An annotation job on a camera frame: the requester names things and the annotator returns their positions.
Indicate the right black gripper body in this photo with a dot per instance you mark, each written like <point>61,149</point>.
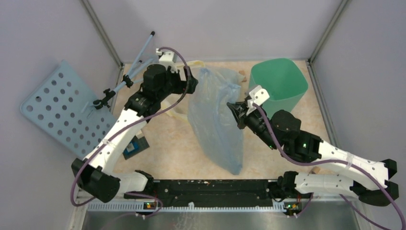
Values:
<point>243,119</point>

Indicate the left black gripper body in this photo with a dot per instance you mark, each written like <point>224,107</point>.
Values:
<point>179,86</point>

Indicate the translucent white yellow trash bag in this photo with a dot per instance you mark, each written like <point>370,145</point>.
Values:
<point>180,111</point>

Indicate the light blue plastic bag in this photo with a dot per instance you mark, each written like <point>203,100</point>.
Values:
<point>212,121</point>

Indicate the green plastic trash bin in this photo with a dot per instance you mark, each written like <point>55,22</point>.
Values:
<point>284,82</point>

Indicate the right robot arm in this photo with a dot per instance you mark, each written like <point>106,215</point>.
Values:
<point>363,179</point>

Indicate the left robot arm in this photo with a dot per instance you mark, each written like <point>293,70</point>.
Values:
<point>160,90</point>

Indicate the wooden block near bin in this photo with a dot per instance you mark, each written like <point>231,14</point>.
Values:
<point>243,76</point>

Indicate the light blue tripod stand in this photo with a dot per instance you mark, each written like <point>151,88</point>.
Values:
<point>127,79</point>

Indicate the blue clamp block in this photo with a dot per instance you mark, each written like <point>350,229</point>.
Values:
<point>135,146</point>

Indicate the light blue perforated board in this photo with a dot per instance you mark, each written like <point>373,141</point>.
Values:
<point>62,106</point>

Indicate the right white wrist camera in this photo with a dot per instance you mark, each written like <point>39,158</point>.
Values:
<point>257,95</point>

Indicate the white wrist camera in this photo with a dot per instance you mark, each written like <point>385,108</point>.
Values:
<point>167,59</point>
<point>257,95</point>

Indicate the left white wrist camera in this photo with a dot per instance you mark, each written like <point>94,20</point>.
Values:
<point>167,59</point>

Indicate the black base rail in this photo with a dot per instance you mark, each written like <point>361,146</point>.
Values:
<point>220,193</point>

